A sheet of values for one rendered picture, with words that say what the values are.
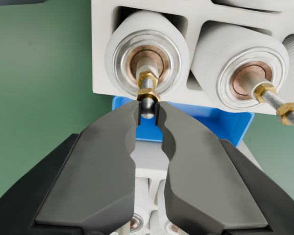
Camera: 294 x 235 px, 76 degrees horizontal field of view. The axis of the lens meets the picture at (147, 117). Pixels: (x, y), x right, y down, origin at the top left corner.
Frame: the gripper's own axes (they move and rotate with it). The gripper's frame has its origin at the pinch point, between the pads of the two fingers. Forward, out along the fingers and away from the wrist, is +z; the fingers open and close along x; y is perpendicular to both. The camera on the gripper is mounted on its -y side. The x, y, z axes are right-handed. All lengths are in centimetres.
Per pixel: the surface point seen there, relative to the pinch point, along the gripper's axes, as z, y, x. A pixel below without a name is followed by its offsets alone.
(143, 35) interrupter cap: 9.6, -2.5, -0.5
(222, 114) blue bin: 33.4, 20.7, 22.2
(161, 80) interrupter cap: 9.7, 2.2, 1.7
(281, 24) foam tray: 17.0, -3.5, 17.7
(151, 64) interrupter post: 7.5, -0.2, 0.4
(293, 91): 11.3, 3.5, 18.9
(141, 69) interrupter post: 6.9, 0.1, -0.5
